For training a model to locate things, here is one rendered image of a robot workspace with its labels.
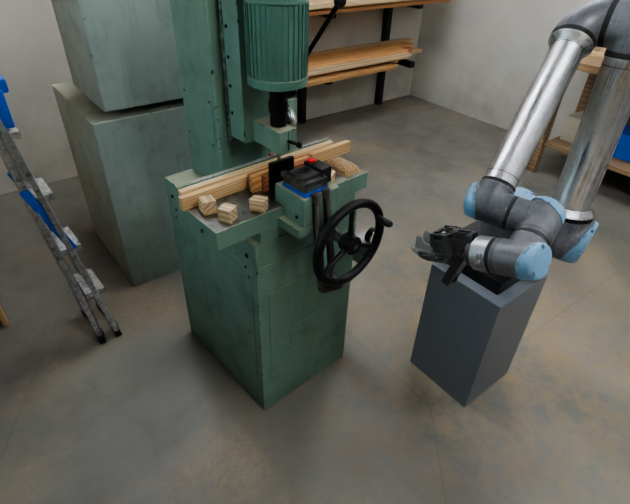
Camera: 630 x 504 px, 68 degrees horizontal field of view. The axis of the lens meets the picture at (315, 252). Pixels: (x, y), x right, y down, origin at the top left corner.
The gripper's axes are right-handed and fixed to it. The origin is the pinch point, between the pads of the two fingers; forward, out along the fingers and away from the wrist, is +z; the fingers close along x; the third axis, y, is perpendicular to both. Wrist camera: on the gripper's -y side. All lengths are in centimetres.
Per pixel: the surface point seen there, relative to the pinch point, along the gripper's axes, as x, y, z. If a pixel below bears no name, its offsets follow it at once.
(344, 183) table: -3.1, 17.6, 28.7
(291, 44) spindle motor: 13, 61, 22
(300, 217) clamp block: 22.6, 15.5, 20.9
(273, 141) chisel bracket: 15, 36, 37
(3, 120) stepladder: 73, 59, 97
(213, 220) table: 43, 20, 34
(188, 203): 45, 26, 42
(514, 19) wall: -327, 62, 141
